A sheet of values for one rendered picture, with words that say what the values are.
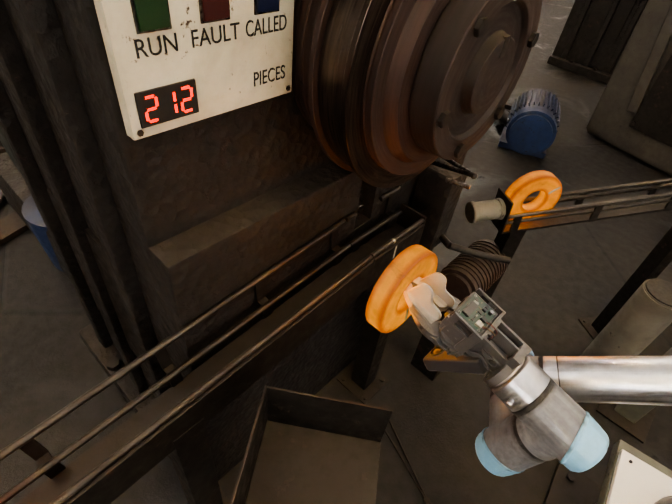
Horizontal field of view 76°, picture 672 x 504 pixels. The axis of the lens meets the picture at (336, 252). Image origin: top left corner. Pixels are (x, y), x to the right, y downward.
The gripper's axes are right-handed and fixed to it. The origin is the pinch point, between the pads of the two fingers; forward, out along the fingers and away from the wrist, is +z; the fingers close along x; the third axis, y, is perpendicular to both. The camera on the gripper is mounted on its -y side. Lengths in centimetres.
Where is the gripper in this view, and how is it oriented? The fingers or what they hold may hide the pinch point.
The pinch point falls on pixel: (405, 281)
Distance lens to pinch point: 72.0
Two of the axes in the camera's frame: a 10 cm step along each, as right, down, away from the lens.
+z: -6.7, -7.0, 2.5
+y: 2.7, -5.5, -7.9
